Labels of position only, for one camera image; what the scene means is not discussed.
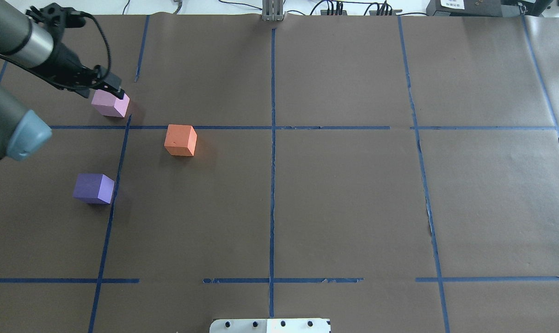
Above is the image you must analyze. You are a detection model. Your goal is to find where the pink foam cube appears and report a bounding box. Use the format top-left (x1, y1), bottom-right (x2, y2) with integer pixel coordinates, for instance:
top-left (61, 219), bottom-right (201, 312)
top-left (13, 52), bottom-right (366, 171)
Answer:
top-left (91, 90), bottom-right (130, 118)

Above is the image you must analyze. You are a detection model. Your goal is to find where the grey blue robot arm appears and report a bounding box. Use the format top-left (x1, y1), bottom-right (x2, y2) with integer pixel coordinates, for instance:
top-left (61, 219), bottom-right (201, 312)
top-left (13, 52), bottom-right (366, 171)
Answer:
top-left (0, 0), bottom-right (126, 162)

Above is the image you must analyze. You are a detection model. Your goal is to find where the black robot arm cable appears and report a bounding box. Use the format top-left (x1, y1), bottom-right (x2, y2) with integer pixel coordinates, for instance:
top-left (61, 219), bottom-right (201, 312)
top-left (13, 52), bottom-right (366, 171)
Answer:
top-left (0, 12), bottom-right (112, 91)

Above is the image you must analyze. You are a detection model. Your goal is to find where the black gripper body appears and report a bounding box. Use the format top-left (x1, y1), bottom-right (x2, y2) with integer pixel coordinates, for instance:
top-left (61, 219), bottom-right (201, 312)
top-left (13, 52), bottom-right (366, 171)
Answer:
top-left (53, 44), bottom-right (110, 98)

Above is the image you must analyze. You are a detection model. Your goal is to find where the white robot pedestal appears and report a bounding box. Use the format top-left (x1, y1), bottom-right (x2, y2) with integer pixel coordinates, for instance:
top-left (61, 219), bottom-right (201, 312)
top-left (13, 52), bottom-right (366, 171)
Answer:
top-left (209, 318), bottom-right (332, 333)

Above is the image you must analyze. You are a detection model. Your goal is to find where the aluminium frame post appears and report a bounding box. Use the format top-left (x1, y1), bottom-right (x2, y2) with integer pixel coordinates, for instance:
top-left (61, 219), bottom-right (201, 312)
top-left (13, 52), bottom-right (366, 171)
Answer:
top-left (262, 0), bottom-right (285, 22)

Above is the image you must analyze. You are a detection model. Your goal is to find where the orange foam cube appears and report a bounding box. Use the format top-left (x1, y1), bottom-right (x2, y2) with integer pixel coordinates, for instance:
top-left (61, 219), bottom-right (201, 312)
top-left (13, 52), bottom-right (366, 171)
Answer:
top-left (164, 124), bottom-right (197, 157)

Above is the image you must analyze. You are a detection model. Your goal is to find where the purple foam cube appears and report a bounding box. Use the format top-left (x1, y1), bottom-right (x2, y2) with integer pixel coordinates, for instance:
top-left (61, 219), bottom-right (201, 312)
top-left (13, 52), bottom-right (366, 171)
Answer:
top-left (72, 173), bottom-right (115, 205)

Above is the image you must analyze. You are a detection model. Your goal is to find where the brown paper table mat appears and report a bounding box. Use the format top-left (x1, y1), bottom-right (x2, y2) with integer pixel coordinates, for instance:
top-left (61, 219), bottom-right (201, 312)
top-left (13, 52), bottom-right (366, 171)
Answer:
top-left (0, 13), bottom-right (559, 333)

